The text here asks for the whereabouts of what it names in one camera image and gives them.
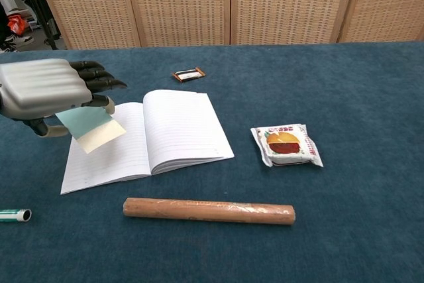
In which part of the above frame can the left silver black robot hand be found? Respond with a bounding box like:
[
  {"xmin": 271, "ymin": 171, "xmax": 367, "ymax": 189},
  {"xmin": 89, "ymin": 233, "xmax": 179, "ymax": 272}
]
[{"xmin": 0, "ymin": 58, "xmax": 128, "ymax": 138}]

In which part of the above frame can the light blue card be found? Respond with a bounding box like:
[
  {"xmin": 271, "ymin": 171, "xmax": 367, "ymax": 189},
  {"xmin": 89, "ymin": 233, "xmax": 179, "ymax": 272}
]
[{"xmin": 54, "ymin": 105, "xmax": 127, "ymax": 154}]

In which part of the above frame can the black tripod stand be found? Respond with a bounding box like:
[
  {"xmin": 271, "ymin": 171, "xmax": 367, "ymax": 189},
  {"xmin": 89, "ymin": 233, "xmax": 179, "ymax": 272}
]
[{"xmin": 13, "ymin": 0, "xmax": 62, "ymax": 50}]

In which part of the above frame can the person with black white sneakers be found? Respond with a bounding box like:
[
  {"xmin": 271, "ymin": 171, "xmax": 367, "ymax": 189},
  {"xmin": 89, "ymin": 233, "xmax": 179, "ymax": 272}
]
[{"xmin": 0, "ymin": 1, "xmax": 34, "ymax": 54}]

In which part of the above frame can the orange bag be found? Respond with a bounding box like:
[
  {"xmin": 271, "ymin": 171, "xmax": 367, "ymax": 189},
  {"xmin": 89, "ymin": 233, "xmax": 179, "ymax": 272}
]
[{"xmin": 7, "ymin": 14, "xmax": 29, "ymax": 37}]

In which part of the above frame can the green white marker pen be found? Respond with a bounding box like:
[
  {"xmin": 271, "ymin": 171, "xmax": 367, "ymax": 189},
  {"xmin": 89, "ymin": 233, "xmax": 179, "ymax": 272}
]
[{"xmin": 0, "ymin": 208, "xmax": 32, "ymax": 223}]

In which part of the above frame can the small brown white candy wrapper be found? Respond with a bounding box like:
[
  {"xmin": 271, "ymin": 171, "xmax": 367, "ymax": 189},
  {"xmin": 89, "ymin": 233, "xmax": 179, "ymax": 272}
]
[{"xmin": 172, "ymin": 68, "xmax": 207, "ymax": 83}]

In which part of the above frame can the open lined white notebook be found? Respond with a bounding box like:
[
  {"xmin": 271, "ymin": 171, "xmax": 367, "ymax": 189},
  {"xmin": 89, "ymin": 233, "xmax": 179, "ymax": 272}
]
[{"xmin": 60, "ymin": 89, "xmax": 235, "ymax": 195}]

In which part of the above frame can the wicker wooden folding screen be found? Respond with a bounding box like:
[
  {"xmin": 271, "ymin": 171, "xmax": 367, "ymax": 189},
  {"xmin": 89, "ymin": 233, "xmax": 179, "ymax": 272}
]
[{"xmin": 31, "ymin": 0, "xmax": 424, "ymax": 50}]

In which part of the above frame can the brown wooden stick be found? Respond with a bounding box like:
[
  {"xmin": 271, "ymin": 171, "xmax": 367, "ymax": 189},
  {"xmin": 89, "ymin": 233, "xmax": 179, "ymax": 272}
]
[{"xmin": 123, "ymin": 197, "xmax": 295, "ymax": 225}]

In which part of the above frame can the white snack packet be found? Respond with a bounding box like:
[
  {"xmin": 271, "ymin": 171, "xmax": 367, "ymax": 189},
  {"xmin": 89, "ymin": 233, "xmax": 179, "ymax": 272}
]
[{"xmin": 250, "ymin": 123, "xmax": 324, "ymax": 168}]

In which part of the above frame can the dark blue table cloth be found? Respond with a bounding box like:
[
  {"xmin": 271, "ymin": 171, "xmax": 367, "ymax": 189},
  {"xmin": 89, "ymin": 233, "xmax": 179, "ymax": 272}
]
[{"xmin": 0, "ymin": 41, "xmax": 424, "ymax": 283}]

